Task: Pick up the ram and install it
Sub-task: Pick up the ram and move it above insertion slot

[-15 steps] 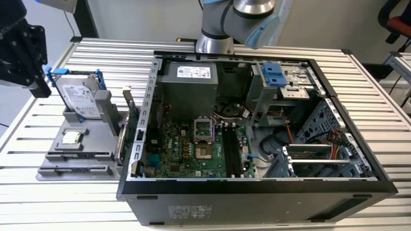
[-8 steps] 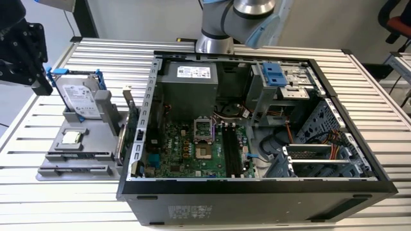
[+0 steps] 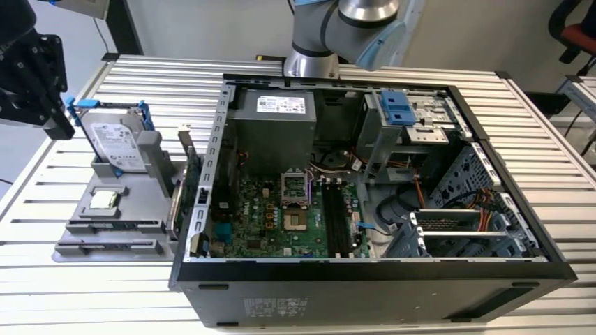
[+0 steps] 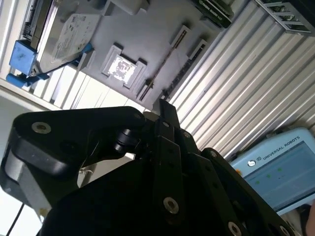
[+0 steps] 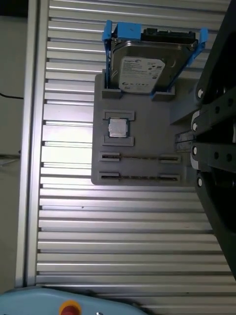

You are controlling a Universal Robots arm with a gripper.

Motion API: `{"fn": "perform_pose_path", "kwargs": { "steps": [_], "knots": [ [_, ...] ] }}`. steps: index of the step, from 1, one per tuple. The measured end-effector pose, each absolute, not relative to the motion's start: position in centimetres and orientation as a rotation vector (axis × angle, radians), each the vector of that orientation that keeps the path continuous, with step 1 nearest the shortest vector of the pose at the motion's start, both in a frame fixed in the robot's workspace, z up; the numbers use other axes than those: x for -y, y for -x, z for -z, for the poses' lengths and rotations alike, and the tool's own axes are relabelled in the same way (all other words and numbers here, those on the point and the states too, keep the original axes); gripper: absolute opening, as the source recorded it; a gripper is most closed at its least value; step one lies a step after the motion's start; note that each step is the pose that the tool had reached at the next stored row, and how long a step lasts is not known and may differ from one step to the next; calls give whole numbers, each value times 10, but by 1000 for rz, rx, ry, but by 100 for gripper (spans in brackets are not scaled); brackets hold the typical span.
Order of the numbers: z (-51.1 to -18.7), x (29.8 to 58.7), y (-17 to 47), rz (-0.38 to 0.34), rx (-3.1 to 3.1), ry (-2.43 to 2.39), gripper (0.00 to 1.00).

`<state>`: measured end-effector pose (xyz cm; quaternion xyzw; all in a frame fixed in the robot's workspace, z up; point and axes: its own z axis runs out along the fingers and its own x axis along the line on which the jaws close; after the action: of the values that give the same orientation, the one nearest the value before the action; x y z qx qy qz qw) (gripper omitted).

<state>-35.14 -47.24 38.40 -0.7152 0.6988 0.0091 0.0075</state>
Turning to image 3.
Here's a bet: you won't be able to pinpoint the green graphics card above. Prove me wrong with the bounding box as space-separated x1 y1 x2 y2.
169 121 205 241

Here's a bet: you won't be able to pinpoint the CPU socket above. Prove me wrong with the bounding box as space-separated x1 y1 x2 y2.
281 207 310 233

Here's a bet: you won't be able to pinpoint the hard disk in blue carrier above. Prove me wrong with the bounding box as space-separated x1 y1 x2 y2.
66 97 154 175

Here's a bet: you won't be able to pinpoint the orange yellow red wires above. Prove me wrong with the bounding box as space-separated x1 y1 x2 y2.
474 188 502 234

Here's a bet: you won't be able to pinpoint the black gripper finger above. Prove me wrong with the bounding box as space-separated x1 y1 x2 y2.
28 33 76 141
0 41 48 128

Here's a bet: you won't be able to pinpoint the blue plastic drive latch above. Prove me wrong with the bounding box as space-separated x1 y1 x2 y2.
378 89 416 126

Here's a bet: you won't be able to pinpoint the metal disk bay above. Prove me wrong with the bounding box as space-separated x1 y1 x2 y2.
385 207 532 259

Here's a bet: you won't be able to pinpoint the black upright post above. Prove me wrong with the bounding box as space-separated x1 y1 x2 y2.
106 0 144 56

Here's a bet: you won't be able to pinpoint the black open PC case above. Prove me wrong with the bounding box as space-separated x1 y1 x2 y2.
166 72 578 329

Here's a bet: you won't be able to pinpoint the black RAM slot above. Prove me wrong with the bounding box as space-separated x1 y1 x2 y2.
321 178 338 258
326 178 345 258
332 178 350 258

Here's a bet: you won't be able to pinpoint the silver CPU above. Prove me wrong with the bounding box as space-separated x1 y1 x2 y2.
90 190 122 209

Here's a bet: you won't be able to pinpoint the black cable loop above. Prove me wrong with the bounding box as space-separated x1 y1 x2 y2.
374 190 416 228

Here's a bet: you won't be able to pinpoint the red black office chair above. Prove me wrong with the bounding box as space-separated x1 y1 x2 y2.
552 0 596 76

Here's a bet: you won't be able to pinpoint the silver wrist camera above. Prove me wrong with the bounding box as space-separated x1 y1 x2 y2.
45 0 112 10

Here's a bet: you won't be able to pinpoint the neighbouring slatted metal table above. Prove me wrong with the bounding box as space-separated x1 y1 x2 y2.
556 74 596 123

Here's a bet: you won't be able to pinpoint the black box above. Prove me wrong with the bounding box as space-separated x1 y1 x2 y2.
525 92 569 114

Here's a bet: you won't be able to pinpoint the grey parts rack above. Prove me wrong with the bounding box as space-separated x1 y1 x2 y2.
50 127 186 262

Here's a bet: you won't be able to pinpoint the silver optical drive cage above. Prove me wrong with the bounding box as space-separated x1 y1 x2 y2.
360 87 469 184

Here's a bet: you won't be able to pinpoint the metal socket cover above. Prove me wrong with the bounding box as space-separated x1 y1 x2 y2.
278 169 312 207

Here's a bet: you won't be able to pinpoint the round CPU cooler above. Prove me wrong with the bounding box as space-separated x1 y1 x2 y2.
310 148 362 174

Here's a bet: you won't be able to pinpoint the green motherboard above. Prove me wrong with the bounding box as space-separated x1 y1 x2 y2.
208 174 373 259

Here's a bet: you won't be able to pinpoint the grey power supply unit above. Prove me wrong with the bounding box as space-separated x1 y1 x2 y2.
226 89 317 175

